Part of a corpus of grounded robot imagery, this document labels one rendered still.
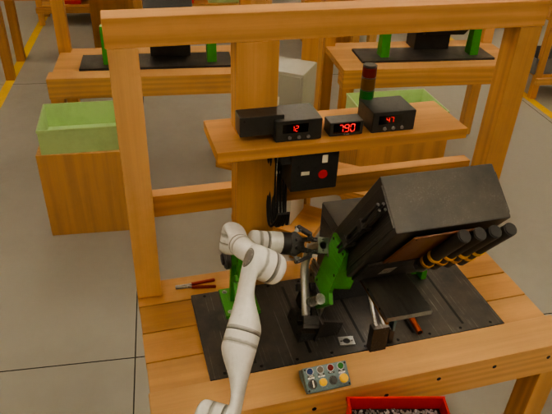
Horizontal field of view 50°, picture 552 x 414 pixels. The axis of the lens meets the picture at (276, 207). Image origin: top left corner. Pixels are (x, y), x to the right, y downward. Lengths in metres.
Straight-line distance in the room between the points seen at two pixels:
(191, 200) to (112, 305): 1.57
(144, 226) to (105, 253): 1.93
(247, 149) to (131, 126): 0.37
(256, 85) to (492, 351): 1.22
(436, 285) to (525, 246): 2.07
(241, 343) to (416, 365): 0.78
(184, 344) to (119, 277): 1.75
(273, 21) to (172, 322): 1.11
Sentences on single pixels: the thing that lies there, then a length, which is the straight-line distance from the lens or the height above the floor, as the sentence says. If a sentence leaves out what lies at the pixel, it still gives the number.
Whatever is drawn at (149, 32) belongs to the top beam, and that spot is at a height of 1.89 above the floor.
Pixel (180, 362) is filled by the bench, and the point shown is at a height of 0.88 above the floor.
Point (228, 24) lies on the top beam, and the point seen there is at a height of 1.91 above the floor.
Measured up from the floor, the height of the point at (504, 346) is 0.90.
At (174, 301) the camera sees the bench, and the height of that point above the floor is 0.88.
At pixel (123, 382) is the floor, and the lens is 3.22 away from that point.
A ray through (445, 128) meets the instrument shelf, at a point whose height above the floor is 1.54.
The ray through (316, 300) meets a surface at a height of 1.09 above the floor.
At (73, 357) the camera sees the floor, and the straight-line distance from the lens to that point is 3.39.
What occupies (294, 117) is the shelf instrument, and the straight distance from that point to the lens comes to 1.94.
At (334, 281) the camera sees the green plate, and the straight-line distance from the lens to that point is 1.96.
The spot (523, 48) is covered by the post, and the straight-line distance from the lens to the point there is 2.34.
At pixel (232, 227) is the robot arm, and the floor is 1.34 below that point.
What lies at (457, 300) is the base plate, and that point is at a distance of 2.40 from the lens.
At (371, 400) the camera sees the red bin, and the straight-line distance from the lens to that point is 1.97.
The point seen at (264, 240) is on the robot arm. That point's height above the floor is 1.29.
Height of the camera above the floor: 2.42
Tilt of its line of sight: 33 degrees down
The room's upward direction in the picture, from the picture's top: 2 degrees clockwise
